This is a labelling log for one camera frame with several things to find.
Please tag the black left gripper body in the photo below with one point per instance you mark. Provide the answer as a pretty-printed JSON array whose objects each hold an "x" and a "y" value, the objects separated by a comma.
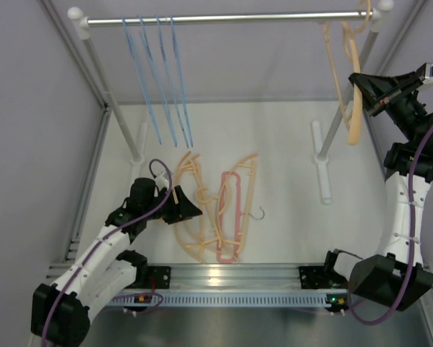
[{"x": 169, "y": 210}]

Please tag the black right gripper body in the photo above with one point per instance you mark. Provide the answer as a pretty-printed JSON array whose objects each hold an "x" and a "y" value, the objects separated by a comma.
[{"x": 406, "y": 111}]

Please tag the beige plastic hanger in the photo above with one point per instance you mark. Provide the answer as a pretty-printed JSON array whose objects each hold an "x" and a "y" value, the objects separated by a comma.
[
  {"x": 353, "y": 119},
  {"x": 190, "y": 235},
  {"x": 247, "y": 169}
]

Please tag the pink plastic hanger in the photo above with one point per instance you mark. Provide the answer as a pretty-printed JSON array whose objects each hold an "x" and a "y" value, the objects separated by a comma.
[{"x": 230, "y": 217}]

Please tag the blue wire hanger three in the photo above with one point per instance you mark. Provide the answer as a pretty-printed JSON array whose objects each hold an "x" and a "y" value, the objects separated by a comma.
[{"x": 174, "y": 89}]

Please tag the blue wire hanger two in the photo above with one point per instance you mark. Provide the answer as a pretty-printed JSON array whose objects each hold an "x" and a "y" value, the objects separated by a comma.
[{"x": 158, "y": 81}]

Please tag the blue wire hanger four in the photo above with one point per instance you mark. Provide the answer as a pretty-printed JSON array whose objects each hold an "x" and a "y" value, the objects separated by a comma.
[{"x": 181, "y": 81}]

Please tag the blue wire hanger one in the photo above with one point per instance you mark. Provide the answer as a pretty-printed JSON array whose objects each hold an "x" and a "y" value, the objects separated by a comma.
[{"x": 141, "y": 78}]

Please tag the beige small hanger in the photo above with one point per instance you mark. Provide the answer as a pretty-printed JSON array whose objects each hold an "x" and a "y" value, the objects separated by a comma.
[{"x": 175, "y": 199}]

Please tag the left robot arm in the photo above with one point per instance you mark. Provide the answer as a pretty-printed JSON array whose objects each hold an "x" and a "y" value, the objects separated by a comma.
[{"x": 62, "y": 312}]

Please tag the silver horizontal rack rod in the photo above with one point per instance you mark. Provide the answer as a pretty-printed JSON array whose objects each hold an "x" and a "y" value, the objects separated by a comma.
[{"x": 234, "y": 18}]

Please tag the white right rack pole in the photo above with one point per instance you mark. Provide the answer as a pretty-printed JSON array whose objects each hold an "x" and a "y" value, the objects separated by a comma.
[{"x": 365, "y": 42}]

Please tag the white right rack foot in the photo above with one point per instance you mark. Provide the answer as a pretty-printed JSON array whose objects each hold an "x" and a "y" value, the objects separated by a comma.
[{"x": 321, "y": 164}]

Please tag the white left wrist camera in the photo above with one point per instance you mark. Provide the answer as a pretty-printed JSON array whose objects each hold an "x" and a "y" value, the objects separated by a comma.
[{"x": 162, "y": 180}]

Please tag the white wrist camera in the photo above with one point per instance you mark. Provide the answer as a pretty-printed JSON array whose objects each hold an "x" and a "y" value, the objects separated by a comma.
[
  {"x": 425, "y": 73},
  {"x": 162, "y": 180}
]

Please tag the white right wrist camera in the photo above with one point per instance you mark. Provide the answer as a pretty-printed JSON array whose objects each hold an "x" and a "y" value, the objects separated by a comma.
[{"x": 425, "y": 73}]

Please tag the aluminium front rail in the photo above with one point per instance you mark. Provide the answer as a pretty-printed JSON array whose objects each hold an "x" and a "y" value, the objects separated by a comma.
[{"x": 218, "y": 278}]

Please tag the white slotted cable duct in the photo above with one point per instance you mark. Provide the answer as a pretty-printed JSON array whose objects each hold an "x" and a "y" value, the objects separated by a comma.
[{"x": 257, "y": 299}]

